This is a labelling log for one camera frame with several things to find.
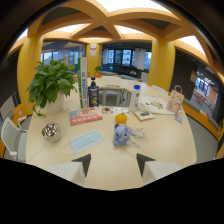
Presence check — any shiny metal bowl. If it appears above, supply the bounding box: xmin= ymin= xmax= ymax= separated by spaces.
xmin=41 ymin=122 xmax=62 ymax=144

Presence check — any light blue face mask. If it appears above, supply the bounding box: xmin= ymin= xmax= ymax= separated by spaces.
xmin=62 ymin=129 xmax=106 ymax=156

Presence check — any clear plastic wrapper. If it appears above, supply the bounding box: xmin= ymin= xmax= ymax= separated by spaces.
xmin=134 ymin=127 xmax=148 ymax=141

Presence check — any blue plush toy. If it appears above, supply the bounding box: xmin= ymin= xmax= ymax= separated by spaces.
xmin=112 ymin=123 xmax=138 ymax=147

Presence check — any small picture card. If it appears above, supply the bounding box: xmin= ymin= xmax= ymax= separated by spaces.
xmin=133 ymin=110 xmax=156 ymax=122

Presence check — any red printed booklet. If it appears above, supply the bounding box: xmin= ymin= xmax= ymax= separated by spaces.
xmin=69 ymin=106 xmax=104 ymax=127

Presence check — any orange fruit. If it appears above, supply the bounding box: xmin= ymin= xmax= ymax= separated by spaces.
xmin=114 ymin=112 xmax=129 ymax=125

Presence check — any grey office chair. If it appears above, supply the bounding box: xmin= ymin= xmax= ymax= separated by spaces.
xmin=0 ymin=116 xmax=29 ymax=162

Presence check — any white plant pot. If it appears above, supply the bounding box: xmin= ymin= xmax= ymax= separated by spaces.
xmin=43 ymin=91 xmax=65 ymax=116

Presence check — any patterned paper gift bag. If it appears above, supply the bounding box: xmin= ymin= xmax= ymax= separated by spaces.
xmin=166 ymin=84 xmax=185 ymax=115

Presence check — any white bottle blue cap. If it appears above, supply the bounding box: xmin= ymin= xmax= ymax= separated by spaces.
xmin=128 ymin=84 xmax=142 ymax=113

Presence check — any orange chair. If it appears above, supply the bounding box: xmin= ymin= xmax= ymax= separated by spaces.
xmin=10 ymin=102 xmax=29 ymax=127

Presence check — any dark blue bottle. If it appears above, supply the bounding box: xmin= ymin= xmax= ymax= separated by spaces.
xmin=87 ymin=76 xmax=100 ymax=108

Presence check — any grey chair behind table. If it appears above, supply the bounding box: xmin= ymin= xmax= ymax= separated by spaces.
xmin=98 ymin=87 xmax=133 ymax=108

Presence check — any green potted plant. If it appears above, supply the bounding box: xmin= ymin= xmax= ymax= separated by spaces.
xmin=26 ymin=58 xmax=79 ymax=118

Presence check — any tall white green box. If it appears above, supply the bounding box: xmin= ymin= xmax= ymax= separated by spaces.
xmin=77 ymin=56 xmax=90 ymax=110

